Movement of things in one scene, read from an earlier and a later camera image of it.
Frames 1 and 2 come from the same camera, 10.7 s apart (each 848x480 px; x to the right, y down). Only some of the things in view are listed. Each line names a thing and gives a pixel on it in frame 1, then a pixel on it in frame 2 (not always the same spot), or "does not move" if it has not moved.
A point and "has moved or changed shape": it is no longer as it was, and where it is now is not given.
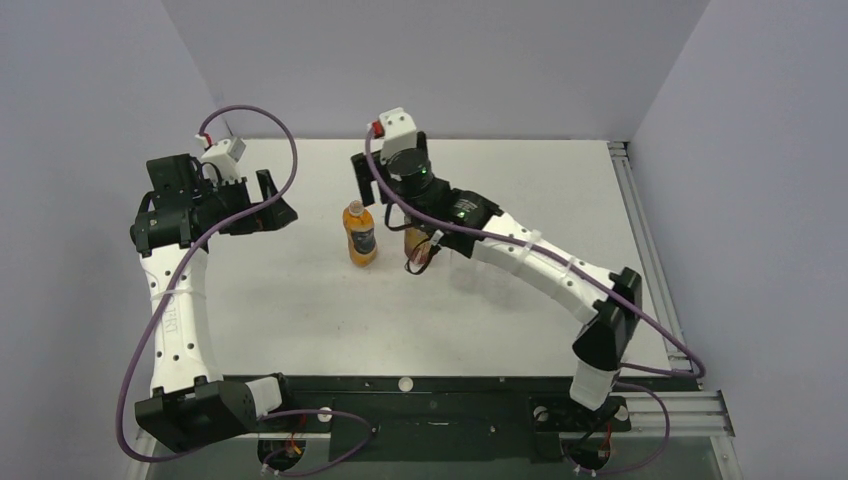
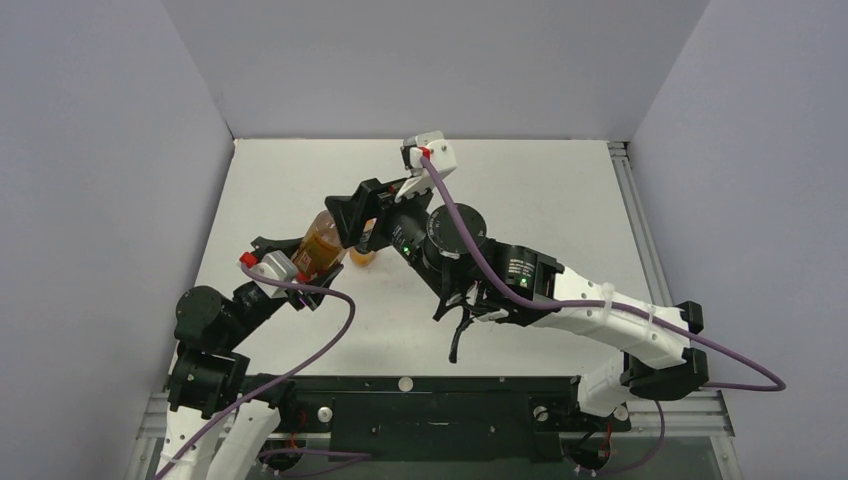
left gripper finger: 273,217 → 326,279
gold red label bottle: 417,247 has moved or changed shape
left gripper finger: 266,183 → 289,246
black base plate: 455,418 does not move
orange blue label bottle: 360,227 does not move
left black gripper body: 225,201 → 293,295
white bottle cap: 405,384 does not move
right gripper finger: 364,179 → 352,215
